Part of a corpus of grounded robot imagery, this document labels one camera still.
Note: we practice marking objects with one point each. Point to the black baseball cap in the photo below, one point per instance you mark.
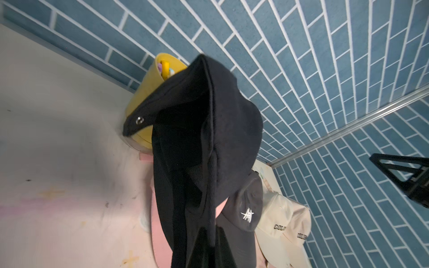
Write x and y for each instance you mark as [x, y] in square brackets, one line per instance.
[200, 116]

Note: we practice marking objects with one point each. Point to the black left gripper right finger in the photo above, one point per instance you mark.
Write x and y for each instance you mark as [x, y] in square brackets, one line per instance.
[224, 256]

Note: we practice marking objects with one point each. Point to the pink baseball cap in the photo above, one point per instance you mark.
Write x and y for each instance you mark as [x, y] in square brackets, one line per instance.
[180, 206]

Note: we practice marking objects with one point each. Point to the grey baseball cap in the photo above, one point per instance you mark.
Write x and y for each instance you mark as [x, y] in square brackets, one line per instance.
[239, 219]

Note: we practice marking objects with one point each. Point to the beige Colorado baseball cap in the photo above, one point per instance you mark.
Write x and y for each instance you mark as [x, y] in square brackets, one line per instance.
[296, 234]

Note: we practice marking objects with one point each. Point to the yellow pen holder cup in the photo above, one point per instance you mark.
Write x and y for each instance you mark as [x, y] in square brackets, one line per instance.
[163, 67]

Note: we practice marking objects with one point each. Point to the cream white baseball cap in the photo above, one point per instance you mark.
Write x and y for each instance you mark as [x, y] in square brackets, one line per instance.
[275, 218]

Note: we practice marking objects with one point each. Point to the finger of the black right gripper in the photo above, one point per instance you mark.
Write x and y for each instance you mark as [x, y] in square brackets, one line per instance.
[409, 174]

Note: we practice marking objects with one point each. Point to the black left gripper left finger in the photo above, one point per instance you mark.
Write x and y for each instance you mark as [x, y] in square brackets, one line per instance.
[202, 255]

